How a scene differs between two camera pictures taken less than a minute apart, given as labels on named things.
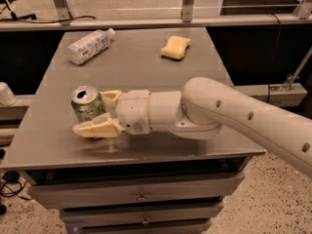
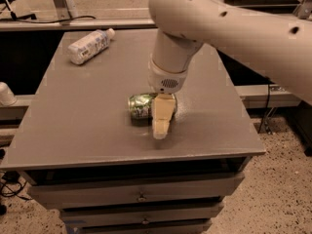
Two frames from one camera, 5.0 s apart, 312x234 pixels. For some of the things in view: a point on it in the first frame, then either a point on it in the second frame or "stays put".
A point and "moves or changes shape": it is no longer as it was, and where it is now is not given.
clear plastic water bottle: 91,47 stays put
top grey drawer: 125,191 stays put
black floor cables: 13,177 stays put
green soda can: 88,103 moves or changes shape
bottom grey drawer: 139,225 stays put
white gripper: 133,111 → 166,79
